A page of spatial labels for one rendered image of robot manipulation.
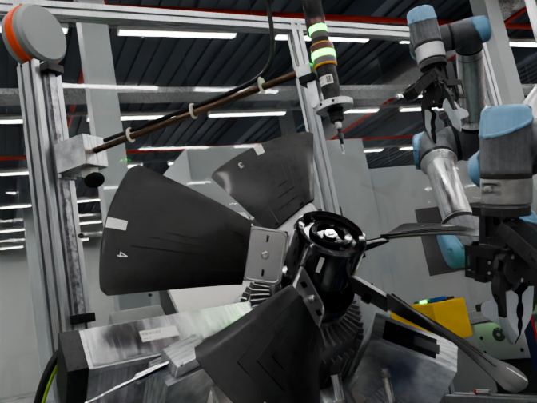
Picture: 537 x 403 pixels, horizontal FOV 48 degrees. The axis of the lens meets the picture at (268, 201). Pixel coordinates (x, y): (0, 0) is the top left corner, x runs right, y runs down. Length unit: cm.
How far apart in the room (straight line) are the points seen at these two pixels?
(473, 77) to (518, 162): 95
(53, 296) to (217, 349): 74
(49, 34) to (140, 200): 74
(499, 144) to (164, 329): 58
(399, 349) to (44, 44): 109
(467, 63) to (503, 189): 94
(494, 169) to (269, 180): 43
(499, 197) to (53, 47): 112
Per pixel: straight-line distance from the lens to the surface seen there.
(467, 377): 216
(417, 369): 108
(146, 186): 101
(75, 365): 93
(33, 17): 163
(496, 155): 96
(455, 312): 148
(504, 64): 825
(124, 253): 97
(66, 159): 144
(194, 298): 121
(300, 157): 119
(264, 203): 115
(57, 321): 144
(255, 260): 100
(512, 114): 96
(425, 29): 170
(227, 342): 77
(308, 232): 98
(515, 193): 97
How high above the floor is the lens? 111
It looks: 10 degrees up
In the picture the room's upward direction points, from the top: 11 degrees counter-clockwise
